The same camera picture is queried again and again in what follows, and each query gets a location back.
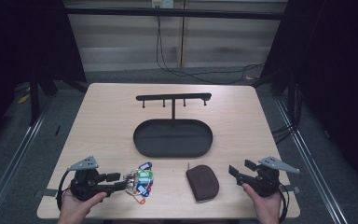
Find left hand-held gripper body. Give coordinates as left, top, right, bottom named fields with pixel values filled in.
left=66, top=155, right=109, bottom=202

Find person's left hand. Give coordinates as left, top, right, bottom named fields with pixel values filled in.
left=57, top=188, right=108, bottom=224

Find black horizontal frame bar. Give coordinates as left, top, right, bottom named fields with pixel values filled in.
left=64, top=7, right=289, bottom=21

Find bunch of coloured key tags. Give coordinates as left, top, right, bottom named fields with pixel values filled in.
left=123, top=161, right=155, bottom=205

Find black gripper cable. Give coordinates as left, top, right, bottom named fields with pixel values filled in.
left=55, top=169, right=73, bottom=213
left=278, top=185, right=291, bottom=224

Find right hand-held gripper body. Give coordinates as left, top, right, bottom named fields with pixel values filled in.
left=244, top=155, right=301, bottom=198

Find brown zip pouch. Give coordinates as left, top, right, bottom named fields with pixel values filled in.
left=185, top=162, right=220, bottom=203

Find black wall cable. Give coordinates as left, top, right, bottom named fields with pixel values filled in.
left=156, top=15, right=266, bottom=86

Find metal floor rail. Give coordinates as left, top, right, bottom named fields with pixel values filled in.
left=0, top=101, right=53, bottom=224
left=274, top=96, right=350, bottom=224

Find black metal stand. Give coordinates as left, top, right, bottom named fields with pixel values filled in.
left=28, top=69, right=42, bottom=126

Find white wall socket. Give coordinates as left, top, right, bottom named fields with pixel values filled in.
left=151, top=0, right=175, bottom=9

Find black floor cables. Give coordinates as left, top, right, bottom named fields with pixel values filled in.
left=270, top=123, right=296, bottom=145

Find person's right hand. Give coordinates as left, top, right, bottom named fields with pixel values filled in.
left=241, top=182, right=283, bottom=224

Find black key rack with tray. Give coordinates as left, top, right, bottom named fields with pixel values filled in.
left=132, top=92, right=214, bottom=159

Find dark curtain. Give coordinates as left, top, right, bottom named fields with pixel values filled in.
left=0, top=0, right=88, bottom=158
left=251, top=0, right=358, bottom=190

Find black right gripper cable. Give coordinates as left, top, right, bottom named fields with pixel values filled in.
left=278, top=185, right=291, bottom=224

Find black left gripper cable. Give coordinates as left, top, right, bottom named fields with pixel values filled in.
left=55, top=169, right=73, bottom=213

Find grey tape strip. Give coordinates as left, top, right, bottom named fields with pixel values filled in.
left=280, top=184, right=302, bottom=194
left=33, top=188, right=59, bottom=198

